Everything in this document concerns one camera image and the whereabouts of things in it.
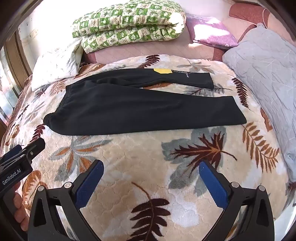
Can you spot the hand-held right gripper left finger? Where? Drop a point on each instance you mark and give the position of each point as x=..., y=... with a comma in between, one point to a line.
x=90, y=185

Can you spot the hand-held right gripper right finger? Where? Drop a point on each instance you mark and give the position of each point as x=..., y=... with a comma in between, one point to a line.
x=212, y=185

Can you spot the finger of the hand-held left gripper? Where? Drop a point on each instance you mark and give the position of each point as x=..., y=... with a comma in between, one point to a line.
x=34, y=148
x=13, y=151

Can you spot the black pants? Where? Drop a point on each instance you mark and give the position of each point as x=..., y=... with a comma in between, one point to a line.
x=138, y=109

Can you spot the person's left hand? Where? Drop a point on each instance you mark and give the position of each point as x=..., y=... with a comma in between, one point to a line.
x=19, y=208

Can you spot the leaf print fleece blanket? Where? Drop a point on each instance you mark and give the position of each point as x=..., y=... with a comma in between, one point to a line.
x=150, y=162

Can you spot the white floral pillow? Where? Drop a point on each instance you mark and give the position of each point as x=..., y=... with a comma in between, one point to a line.
x=57, y=62

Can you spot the grey quilted blanket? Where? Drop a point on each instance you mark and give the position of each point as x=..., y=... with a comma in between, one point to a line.
x=266, y=81

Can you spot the purple pillow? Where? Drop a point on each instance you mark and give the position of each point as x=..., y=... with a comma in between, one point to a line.
x=208, y=32

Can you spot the green white pillow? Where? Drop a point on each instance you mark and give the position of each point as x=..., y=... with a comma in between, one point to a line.
x=129, y=25

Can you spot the wooden window frame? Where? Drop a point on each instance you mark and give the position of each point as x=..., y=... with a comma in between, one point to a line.
x=13, y=69

